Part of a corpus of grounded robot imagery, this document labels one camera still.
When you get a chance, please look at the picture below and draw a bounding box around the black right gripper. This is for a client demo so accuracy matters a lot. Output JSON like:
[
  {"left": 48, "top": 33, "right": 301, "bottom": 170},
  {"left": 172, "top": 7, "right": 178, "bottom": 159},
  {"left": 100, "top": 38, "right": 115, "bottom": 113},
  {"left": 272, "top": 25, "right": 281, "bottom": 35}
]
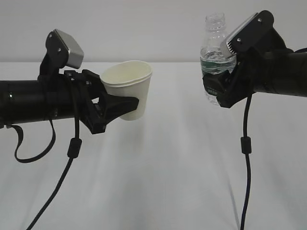
[{"left": 202, "top": 51, "right": 257, "bottom": 108}]

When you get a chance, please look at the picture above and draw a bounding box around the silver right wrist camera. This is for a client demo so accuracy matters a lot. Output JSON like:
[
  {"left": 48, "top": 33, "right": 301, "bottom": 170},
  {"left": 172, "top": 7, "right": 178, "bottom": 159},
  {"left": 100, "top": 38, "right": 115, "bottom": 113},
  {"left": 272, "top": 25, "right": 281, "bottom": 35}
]
[{"left": 220, "top": 10, "right": 274, "bottom": 58}]

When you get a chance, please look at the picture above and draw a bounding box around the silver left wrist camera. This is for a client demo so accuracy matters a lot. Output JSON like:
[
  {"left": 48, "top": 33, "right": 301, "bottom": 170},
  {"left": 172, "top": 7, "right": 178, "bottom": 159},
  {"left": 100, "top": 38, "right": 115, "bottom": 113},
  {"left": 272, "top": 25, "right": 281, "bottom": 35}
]
[{"left": 54, "top": 29, "right": 84, "bottom": 69}]

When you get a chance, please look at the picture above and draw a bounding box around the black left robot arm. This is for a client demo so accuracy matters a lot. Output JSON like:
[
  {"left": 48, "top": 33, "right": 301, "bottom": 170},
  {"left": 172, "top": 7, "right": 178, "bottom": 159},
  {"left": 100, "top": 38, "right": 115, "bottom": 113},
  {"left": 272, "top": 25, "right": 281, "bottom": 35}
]
[{"left": 0, "top": 29, "right": 139, "bottom": 134}]

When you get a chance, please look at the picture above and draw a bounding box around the black left camera cable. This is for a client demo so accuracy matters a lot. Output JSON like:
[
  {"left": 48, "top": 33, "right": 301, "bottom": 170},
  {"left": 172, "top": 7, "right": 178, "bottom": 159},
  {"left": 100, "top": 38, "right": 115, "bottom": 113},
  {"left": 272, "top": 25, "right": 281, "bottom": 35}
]
[{"left": 25, "top": 71, "right": 83, "bottom": 230}]

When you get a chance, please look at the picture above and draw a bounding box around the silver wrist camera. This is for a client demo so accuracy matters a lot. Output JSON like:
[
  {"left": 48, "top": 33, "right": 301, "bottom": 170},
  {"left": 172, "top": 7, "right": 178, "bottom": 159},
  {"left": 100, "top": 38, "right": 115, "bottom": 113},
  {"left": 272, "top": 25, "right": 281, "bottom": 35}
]
[
  {"left": 220, "top": 10, "right": 274, "bottom": 58},
  {"left": 54, "top": 29, "right": 84, "bottom": 69}
]

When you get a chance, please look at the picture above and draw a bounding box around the clear green-label water bottle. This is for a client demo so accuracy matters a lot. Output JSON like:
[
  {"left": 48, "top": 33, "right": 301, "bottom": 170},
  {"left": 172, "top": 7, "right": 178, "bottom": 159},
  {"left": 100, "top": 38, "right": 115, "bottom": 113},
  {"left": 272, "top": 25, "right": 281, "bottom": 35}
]
[{"left": 200, "top": 12, "right": 236, "bottom": 105}]

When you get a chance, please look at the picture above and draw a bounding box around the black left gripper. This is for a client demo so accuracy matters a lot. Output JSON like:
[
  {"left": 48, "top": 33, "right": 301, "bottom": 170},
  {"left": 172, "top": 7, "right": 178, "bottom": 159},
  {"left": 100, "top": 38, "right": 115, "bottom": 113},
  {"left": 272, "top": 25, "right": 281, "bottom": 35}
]
[{"left": 64, "top": 69, "right": 139, "bottom": 134}]

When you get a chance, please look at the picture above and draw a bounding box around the black left strap loop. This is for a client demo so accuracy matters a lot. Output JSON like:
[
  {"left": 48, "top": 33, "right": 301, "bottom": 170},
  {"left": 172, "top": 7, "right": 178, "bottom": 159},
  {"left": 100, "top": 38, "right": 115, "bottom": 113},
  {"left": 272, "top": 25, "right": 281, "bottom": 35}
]
[{"left": 4, "top": 112, "right": 56, "bottom": 164}]

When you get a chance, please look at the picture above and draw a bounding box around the white paper cup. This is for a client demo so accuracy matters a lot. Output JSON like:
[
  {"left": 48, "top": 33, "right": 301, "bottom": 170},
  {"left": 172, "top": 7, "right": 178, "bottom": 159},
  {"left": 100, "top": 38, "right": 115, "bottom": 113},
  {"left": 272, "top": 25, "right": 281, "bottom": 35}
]
[{"left": 100, "top": 60, "right": 153, "bottom": 121}]

